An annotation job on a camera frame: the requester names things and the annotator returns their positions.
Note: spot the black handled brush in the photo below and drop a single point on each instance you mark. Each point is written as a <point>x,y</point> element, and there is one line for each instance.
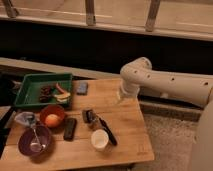
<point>107,129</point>

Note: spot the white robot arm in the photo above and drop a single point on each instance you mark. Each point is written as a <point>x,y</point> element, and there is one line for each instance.
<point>193,88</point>

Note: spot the green plastic tray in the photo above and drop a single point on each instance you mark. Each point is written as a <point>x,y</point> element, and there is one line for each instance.
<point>29,92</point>

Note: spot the blue sponge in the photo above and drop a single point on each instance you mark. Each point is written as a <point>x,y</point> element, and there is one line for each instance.
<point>82,88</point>

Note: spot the small metal cup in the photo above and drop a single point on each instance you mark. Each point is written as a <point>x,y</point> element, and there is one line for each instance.
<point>88,115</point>

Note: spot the wooden table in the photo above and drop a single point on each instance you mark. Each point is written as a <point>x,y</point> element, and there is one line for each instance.
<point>124,119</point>

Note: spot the white paper cup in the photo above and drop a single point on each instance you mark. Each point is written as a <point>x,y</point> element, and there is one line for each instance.
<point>99,139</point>

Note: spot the black remote control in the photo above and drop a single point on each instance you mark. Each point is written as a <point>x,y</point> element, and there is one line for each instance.
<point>69,129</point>

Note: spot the orange bowl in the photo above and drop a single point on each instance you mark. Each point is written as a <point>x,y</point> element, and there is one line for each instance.
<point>52,109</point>

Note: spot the dark brown toy food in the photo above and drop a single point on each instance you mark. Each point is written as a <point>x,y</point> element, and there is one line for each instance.
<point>45,94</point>

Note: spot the orange fruit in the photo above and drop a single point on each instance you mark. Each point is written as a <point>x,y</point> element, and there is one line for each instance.
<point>52,120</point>

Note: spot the grey crumpled cloth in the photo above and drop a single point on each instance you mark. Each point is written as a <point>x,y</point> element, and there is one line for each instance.
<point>27,119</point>

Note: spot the purple bowl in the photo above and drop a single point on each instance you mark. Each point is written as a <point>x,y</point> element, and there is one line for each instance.
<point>28,138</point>

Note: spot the metal spoon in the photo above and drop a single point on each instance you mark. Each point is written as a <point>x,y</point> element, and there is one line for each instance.
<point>36,145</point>

